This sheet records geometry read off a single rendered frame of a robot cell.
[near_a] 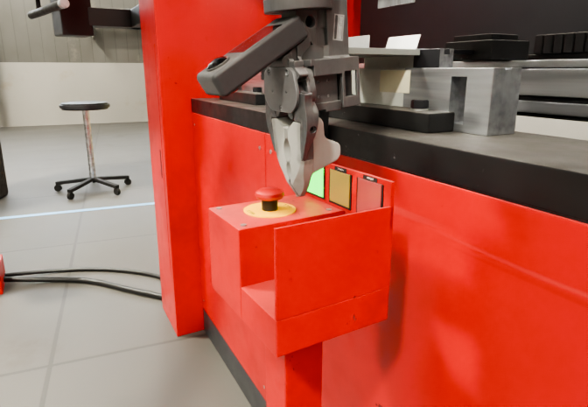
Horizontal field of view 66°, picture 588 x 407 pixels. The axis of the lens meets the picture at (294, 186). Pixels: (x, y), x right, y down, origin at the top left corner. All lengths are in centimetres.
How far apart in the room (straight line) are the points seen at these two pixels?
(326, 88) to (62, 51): 898
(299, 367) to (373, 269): 18
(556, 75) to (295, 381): 68
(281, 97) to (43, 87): 900
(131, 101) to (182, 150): 779
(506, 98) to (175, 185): 117
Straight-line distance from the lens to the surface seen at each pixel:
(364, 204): 59
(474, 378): 65
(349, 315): 57
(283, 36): 47
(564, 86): 95
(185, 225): 168
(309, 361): 67
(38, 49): 945
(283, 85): 49
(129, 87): 937
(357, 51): 74
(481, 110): 71
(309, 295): 52
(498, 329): 60
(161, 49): 158
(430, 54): 81
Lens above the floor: 97
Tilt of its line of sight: 14 degrees down
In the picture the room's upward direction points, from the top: straight up
